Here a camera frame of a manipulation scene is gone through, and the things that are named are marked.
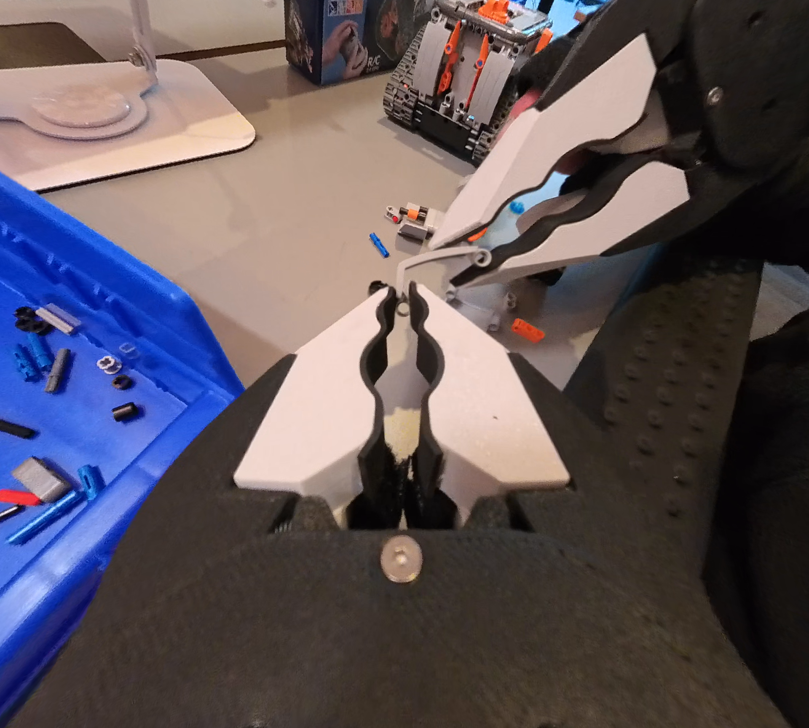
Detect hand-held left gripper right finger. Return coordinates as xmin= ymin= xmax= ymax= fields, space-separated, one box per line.
xmin=404 ymin=282 xmax=573 ymax=529

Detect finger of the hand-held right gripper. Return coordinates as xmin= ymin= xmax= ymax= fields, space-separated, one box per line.
xmin=429 ymin=32 xmax=672 ymax=251
xmin=449 ymin=161 xmax=691 ymax=289

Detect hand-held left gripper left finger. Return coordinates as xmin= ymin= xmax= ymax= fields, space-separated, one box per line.
xmin=234 ymin=287 xmax=405 ymax=529

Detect grey curved panel piece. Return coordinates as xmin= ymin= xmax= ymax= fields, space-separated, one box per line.
xmin=442 ymin=284 xmax=520 ymax=332
xmin=395 ymin=246 xmax=493 ymax=306

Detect blue parts bin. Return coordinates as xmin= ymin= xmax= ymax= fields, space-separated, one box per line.
xmin=0 ymin=170 xmax=246 ymax=725

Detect tracked toy robot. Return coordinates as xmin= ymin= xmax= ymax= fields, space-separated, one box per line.
xmin=382 ymin=0 xmax=555 ymax=167

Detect black dimpled foam pad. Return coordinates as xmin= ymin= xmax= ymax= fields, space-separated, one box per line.
xmin=561 ymin=259 xmax=767 ymax=558

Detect grey orange block assembly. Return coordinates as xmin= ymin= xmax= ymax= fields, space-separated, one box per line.
xmin=384 ymin=202 xmax=446 ymax=243

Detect blue robot kit box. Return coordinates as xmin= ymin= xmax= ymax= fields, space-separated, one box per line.
xmin=281 ymin=0 xmax=506 ymax=87

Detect assorted small block parts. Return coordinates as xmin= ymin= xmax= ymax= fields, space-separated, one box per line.
xmin=0 ymin=301 xmax=143 ymax=547

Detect white book stand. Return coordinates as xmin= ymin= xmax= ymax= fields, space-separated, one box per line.
xmin=0 ymin=0 xmax=257 ymax=193

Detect dark desk mat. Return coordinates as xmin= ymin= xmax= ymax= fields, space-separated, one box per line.
xmin=0 ymin=21 xmax=107 ymax=71

